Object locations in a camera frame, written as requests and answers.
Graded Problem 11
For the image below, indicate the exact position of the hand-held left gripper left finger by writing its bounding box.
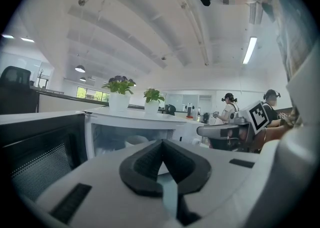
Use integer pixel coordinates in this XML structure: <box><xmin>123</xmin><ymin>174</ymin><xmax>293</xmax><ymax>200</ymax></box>
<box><xmin>36</xmin><ymin>139</ymin><xmax>177</xmax><ymax>228</ymax></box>

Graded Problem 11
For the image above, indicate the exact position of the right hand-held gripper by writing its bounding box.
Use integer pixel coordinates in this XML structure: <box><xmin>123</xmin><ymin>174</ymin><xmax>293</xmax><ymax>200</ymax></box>
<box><xmin>196</xmin><ymin>100</ymin><xmax>270</xmax><ymax>152</ymax></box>

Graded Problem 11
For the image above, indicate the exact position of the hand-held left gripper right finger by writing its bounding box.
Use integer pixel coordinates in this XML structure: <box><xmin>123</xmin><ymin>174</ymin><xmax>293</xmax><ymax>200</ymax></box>
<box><xmin>162</xmin><ymin>139</ymin><xmax>261</xmax><ymax>228</ymax></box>

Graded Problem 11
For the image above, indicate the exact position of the white microwave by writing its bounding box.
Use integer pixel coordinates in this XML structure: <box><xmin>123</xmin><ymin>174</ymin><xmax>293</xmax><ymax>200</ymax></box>
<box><xmin>0</xmin><ymin>106</ymin><xmax>205</xmax><ymax>204</ymax></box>

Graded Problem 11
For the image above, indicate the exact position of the person's right forearm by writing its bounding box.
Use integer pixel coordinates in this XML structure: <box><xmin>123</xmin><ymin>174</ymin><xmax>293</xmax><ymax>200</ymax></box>
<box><xmin>259</xmin><ymin>124</ymin><xmax>289</xmax><ymax>149</ymax></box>

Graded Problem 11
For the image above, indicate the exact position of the white flower potted plant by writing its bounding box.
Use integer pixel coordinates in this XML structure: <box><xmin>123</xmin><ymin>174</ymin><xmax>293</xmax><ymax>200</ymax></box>
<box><xmin>143</xmin><ymin>88</ymin><xmax>166</xmax><ymax>115</ymax></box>

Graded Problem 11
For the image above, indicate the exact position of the window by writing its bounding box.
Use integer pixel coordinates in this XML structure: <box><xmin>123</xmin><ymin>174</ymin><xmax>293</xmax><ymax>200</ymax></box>
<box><xmin>75</xmin><ymin>86</ymin><xmax>111</xmax><ymax>103</ymax></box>

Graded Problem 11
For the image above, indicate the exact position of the ceiling tube light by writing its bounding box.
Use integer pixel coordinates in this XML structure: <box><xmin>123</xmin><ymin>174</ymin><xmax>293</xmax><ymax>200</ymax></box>
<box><xmin>242</xmin><ymin>37</ymin><xmax>259</xmax><ymax>65</ymax></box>

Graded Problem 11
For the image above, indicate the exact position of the purple flower potted plant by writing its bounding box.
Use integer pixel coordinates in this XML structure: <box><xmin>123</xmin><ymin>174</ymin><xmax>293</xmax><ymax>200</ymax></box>
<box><xmin>101</xmin><ymin>75</ymin><xmax>137</xmax><ymax>113</ymax></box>

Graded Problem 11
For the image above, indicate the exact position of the yellow plaid shirt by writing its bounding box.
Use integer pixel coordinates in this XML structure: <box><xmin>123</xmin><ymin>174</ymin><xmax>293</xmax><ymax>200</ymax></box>
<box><xmin>261</xmin><ymin>0</ymin><xmax>312</xmax><ymax>129</ymax></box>

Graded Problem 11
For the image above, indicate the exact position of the black office chair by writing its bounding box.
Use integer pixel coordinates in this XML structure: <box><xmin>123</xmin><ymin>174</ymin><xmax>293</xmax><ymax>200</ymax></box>
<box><xmin>0</xmin><ymin>66</ymin><xmax>40</xmax><ymax>115</ymax></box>

